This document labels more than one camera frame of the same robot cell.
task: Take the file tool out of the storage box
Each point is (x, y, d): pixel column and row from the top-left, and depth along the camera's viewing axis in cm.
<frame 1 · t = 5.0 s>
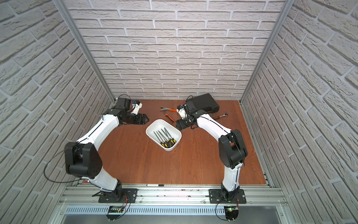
left hand: (145, 116, 88), fingers open
right hand: (183, 122, 92), fingers open
white plastic storage box: (163, 134, 100), on the table
orange handled pliers: (164, 109, 115), on the table
red handled ratchet wrench: (224, 115, 112), on the table
yellow black file: (164, 142, 96), on the table

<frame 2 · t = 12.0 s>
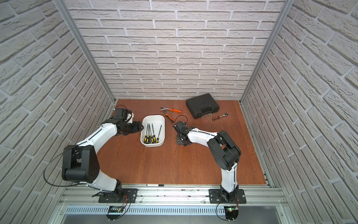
left hand: (139, 125, 91), fingers open
right hand: (184, 139, 96), fingers closed
white plastic storage box: (157, 121, 105), point 3 cm above the table
yellow black file: (148, 137, 97), point 2 cm above the table
the other named things where they were.

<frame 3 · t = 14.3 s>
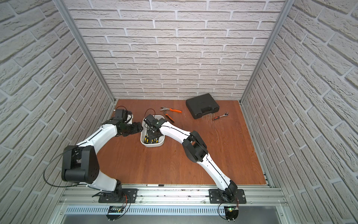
left hand: (139, 126, 91), fingers open
right hand: (154, 134, 97), fingers open
the named things where they were.

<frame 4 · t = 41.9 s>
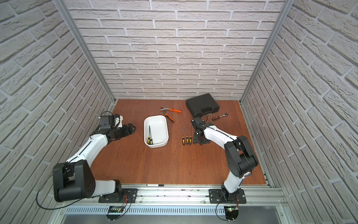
left hand: (132, 127, 88), fingers open
right hand: (202, 139, 93), fingers closed
yellow black file: (187, 139, 97), point 2 cm above the table
the other named things where they were.

